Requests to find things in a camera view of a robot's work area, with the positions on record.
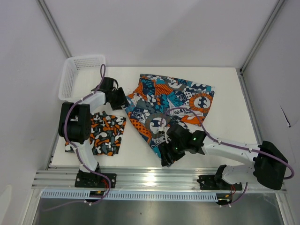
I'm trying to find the blue orange patterned shorts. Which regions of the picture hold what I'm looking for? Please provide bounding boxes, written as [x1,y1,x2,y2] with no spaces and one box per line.
[125,74,215,159]

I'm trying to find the aluminium mounting rail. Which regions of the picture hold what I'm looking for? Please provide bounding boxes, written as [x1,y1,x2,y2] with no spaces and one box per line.
[31,165,287,194]

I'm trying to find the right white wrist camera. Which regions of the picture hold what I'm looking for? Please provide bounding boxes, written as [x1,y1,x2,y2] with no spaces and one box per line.
[158,126,169,143]

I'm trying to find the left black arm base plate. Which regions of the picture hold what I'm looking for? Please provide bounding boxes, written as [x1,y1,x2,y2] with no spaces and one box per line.
[75,170,117,188]

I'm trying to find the white plastic basket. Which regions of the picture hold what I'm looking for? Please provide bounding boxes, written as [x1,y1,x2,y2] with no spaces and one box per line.
[58,54,105,102]

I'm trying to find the orange black camo shorts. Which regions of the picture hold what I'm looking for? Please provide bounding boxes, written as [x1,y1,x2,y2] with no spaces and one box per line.
[64,112,127,157]

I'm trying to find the aluminium frame post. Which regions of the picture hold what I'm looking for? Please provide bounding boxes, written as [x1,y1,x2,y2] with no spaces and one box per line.
[36,0,72,58]
[239,0,288,75]

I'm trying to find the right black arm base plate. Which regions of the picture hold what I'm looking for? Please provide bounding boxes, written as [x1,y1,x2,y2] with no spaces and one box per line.
[196,175,242,191]

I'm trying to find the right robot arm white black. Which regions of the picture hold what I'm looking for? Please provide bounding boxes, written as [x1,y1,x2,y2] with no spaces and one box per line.
[158,124,288,190]

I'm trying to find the left aluminium frame post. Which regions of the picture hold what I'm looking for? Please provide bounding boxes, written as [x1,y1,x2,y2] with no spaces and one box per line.
[36,0,72,58]

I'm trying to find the white slotted cable duct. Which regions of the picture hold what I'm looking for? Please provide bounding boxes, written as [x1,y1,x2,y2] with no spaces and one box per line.
[41,189,218,202]

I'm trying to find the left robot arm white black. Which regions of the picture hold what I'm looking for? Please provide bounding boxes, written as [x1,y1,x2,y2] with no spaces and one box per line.
[59,77,128,175]

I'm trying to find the right aluminium frame post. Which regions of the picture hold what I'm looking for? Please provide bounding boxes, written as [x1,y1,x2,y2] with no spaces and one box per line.
[239,0,288,75]

